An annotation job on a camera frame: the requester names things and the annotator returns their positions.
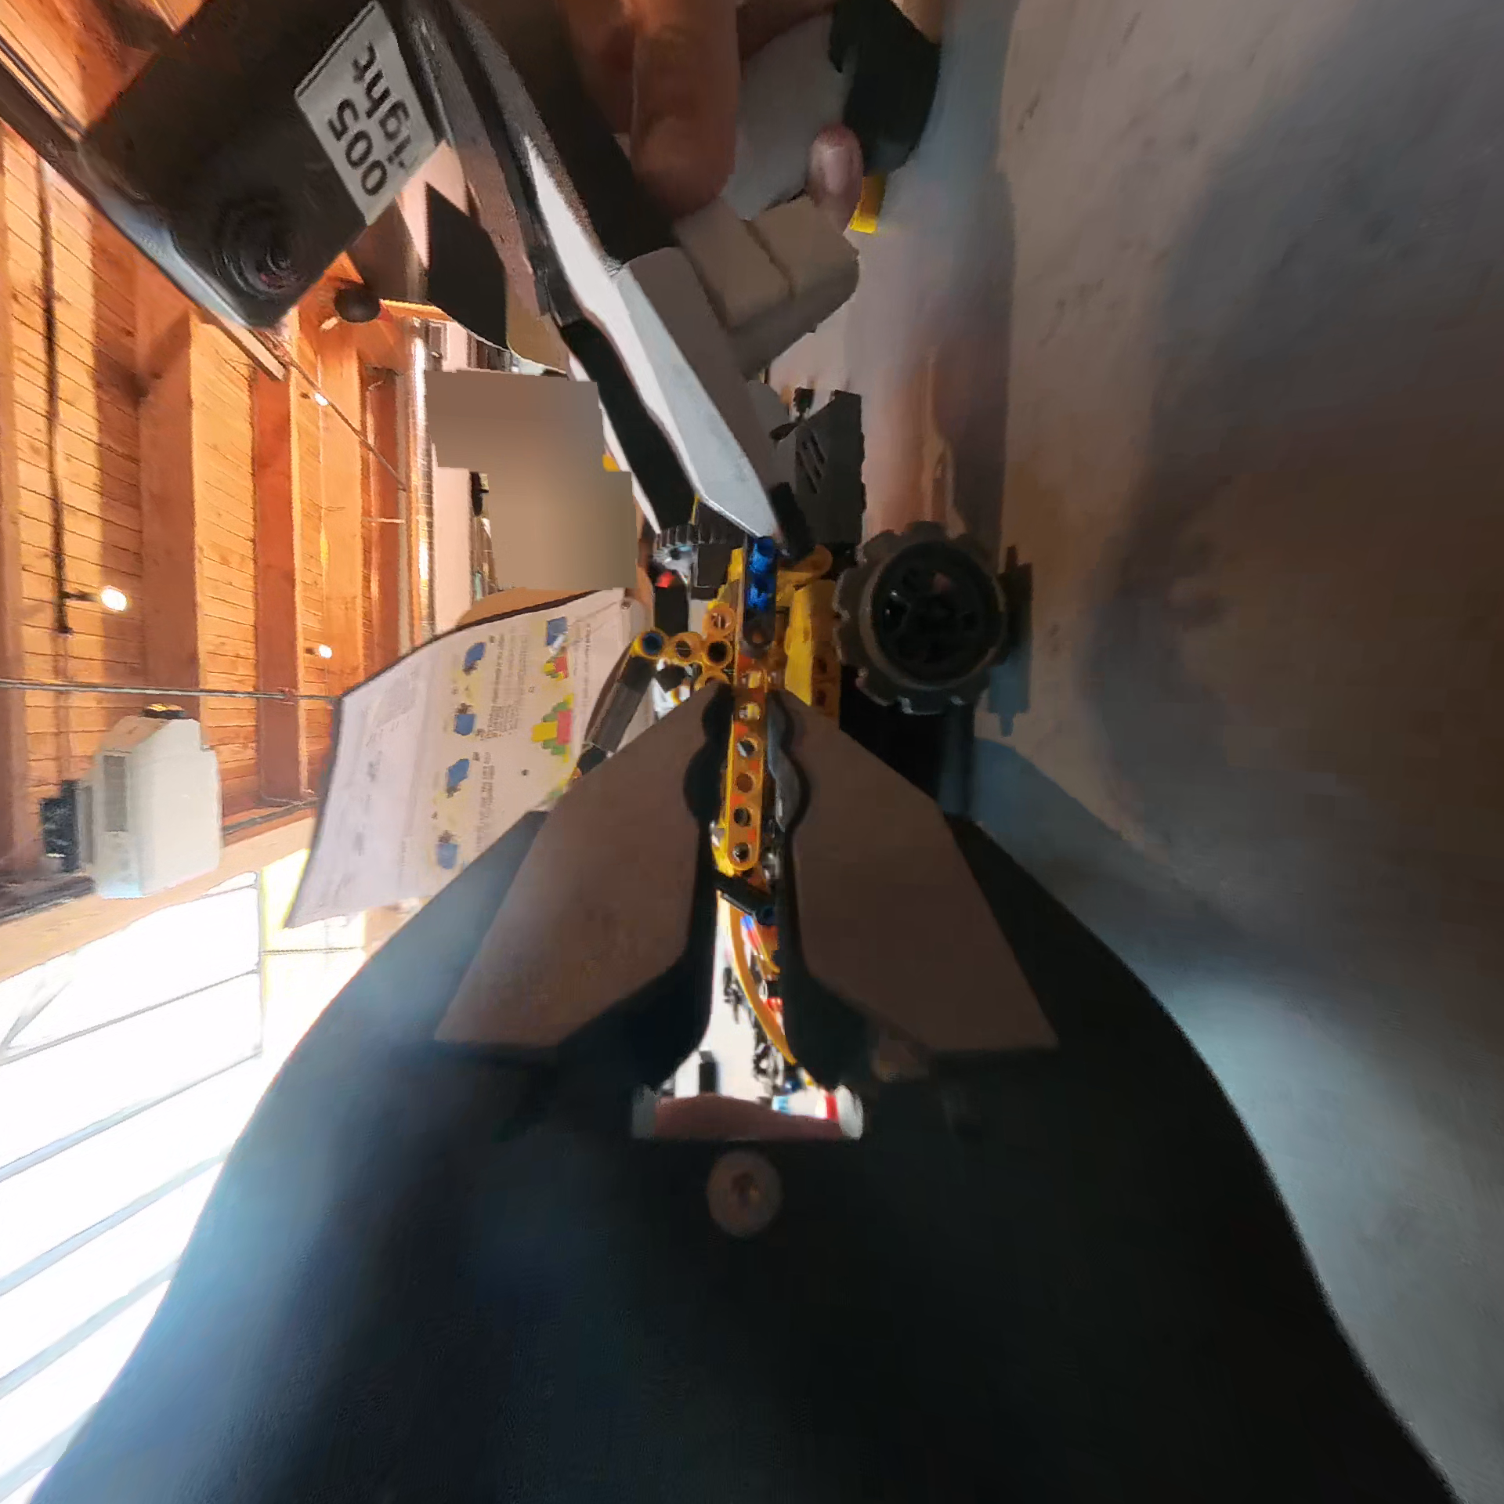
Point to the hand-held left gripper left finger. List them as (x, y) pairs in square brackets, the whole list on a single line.
[(575, 928)]

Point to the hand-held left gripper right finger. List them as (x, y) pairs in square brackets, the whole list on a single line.
[(904, 928)]

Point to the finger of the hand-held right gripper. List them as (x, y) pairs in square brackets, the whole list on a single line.
[(681, 376)]

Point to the yellow toy brick vehicle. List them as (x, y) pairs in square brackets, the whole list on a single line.
[(752, 635)]

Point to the person's right hand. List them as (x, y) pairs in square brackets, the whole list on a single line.
[(687, 105)]

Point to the printed instruction sheet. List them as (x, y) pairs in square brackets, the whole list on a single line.
[(470, 752)]

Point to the wall lamp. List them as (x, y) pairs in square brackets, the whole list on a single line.
[(111, 599)]

